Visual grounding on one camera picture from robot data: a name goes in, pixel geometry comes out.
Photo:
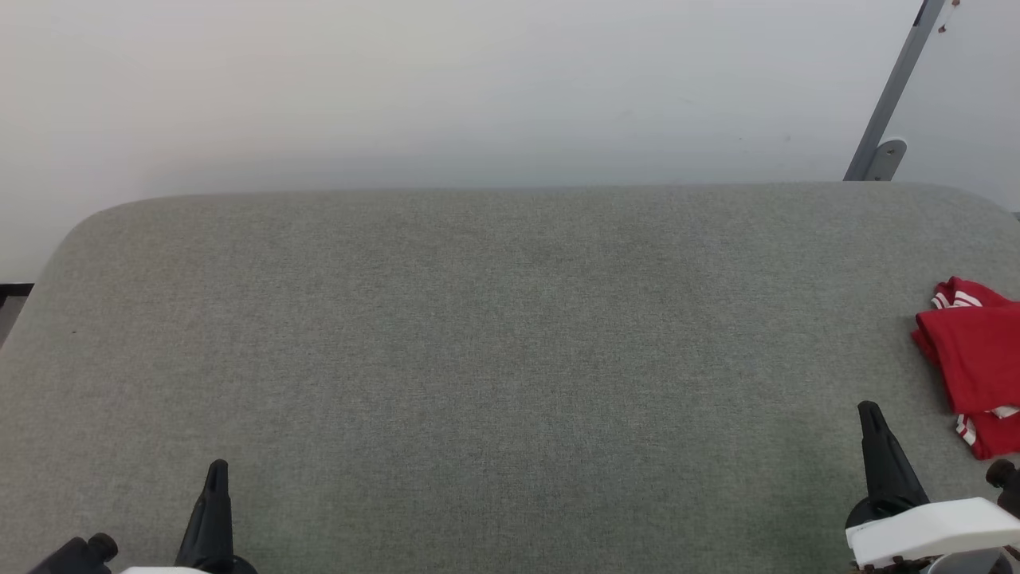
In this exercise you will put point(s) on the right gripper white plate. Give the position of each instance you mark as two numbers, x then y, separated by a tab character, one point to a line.
932	530

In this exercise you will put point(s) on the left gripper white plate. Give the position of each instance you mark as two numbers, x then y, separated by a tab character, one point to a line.
159	571

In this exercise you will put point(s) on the red and white garment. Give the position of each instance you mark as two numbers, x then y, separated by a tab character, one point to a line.
980	359

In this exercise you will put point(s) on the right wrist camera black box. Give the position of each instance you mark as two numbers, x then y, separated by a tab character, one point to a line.
1008	486

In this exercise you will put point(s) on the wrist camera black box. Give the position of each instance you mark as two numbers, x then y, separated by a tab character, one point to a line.
72	558
1008	486

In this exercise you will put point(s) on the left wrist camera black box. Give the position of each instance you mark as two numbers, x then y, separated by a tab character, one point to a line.
72	558

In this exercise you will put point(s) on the grey metal pole with bracket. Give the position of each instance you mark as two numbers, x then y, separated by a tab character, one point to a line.
896	88

